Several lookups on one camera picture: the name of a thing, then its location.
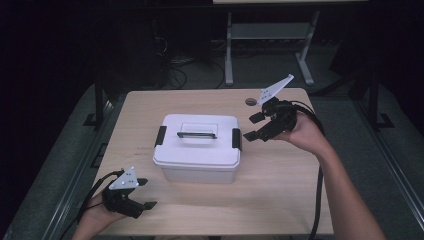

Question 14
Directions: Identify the person's right hand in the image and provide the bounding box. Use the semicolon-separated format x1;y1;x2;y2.
273;112;331;158

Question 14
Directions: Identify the person's left hand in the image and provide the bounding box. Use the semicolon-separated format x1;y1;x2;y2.
77;192;127;236

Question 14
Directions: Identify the hand-held gripper black cable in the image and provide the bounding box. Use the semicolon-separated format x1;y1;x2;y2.
283;99;326;240
59;169;126;240

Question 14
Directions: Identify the left hand-held gripper black cable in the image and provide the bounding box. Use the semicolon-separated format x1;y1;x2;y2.
59;169;126;240

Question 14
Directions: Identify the right hand-held gripper black cable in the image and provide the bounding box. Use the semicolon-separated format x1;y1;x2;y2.
283;99;326;240

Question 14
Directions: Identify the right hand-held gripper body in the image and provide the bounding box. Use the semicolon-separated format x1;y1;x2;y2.
256;73;299;143

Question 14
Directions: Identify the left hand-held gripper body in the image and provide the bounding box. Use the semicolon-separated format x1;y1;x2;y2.
101;166;147;220

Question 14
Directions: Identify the white box lid black handle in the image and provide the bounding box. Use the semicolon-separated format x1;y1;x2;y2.
152;113;242;169

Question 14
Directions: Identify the grey metal frame table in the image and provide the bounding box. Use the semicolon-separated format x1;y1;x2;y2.
212;0;369;87

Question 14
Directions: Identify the tangle of floor cables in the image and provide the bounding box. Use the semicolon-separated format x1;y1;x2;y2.
159;36;228;90

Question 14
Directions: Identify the white plastic storage box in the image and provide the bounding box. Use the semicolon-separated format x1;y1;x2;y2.
159;163;240;185

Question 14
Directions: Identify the black metal stand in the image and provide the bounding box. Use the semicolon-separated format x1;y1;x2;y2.
367;71;396;131
83;75;106;130

